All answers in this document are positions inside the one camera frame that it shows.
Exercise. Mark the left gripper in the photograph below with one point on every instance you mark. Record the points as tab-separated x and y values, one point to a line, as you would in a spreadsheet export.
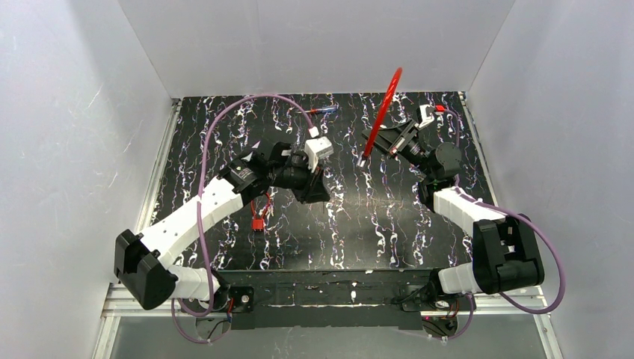
307	182

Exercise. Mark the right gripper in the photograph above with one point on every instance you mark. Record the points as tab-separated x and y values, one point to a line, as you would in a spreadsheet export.
393	140

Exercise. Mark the red cable tie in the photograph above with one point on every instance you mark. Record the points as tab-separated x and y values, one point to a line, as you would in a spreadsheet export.
258	218

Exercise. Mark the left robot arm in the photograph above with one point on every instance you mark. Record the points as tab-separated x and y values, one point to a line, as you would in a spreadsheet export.
145	262

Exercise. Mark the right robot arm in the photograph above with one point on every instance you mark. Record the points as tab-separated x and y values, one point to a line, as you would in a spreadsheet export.
505	251

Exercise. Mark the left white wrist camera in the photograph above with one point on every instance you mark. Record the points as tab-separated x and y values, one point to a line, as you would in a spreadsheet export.
317	148

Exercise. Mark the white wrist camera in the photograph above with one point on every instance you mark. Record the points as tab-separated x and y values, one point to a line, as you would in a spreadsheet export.
427	114
317	148

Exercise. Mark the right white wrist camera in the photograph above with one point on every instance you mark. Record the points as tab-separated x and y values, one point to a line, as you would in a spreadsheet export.
427	114

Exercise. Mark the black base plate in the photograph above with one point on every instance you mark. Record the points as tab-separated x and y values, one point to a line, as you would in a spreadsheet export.
402	299

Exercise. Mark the aluminium frame rail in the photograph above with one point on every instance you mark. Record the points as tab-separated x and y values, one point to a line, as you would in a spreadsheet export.
499	329

